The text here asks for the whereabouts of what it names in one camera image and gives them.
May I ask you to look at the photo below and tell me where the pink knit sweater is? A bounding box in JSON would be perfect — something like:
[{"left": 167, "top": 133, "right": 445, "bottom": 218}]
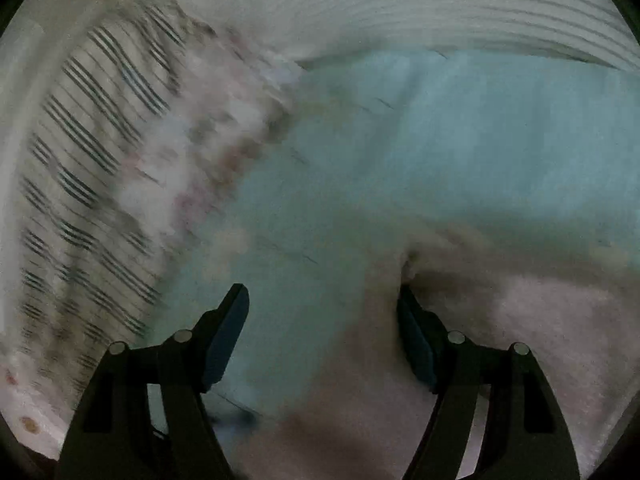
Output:
[{"left": 232, "top": 204, "right": 639, "bottom": 479}]

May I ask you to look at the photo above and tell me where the light blue floral bedsheet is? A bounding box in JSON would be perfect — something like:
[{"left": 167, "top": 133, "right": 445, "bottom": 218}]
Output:
[{"left": 144, "top": 49, "right": 640, "bottom": 441}]

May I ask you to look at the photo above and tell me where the striped floral quilt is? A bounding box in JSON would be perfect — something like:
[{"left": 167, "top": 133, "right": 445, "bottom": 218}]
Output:
[{"left": 1, "top": 0, "right": 303, "bottom": 458}]

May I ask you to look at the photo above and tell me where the white striped mattress cover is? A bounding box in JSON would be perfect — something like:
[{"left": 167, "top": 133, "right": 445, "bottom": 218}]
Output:
[{"left": 177, "top": 0, "right": 639, "bottom": 72}]

